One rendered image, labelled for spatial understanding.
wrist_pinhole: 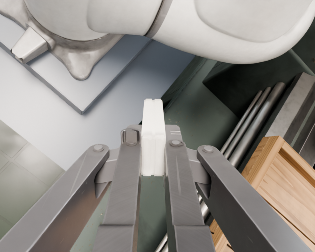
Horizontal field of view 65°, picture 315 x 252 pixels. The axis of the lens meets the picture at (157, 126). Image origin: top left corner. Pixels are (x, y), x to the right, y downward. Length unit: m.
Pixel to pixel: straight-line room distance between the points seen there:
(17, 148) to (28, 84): 0.77
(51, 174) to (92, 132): 0.77
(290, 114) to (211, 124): 0.32
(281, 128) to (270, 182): 0.12
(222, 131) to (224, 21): 0.57
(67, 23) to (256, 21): 0.23
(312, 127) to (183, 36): 0.37
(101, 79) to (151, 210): 0.43
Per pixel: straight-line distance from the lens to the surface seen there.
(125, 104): 0.51
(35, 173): 1.25
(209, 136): 0.82
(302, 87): 0.61
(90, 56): 0.45
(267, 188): 0.48
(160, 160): 0.16
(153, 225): 0.76
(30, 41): 0.44
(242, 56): 0.38
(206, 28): 0.33
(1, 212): 1.29
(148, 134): 0.15
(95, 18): 0.34
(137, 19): 0.32
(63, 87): 0.45
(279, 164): 0.50
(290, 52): 0.61
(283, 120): 0.56
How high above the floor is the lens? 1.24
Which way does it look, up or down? 70 degrees down
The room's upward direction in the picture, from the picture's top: 71 degrees clockwise
